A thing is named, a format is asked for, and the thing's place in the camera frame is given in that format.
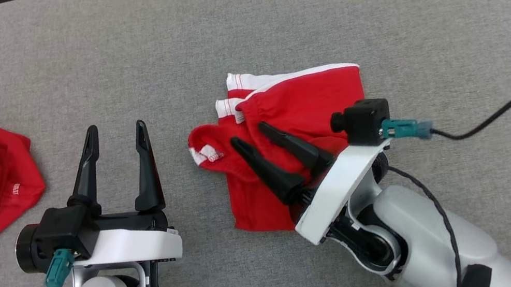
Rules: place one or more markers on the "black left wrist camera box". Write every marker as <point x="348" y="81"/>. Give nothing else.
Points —
<point x="63" y="230"/>

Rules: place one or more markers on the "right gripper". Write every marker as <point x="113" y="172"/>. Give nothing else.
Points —
<point x="337" y="187"/>

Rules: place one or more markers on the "red shorts with white trim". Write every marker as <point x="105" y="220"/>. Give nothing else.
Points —
<point x="311" y="102"/>

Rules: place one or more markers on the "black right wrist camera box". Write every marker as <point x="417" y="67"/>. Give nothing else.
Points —
<point x="364" y="121"/>

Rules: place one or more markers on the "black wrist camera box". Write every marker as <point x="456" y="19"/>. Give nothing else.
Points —
<point x="63" y="230"/>
<point x="364" y="121"/>

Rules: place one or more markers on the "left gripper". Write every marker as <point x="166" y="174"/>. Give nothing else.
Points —
<point x="137" y="246"/>

